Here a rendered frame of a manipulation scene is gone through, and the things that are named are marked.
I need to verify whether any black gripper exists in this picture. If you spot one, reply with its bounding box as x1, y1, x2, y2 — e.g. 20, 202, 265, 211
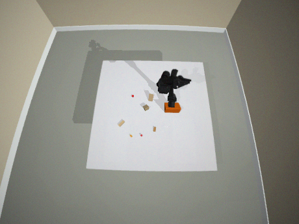
166, 75, 191, 89

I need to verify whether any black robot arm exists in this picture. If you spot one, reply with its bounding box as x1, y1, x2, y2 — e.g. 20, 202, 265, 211
156, 69, 178, 108

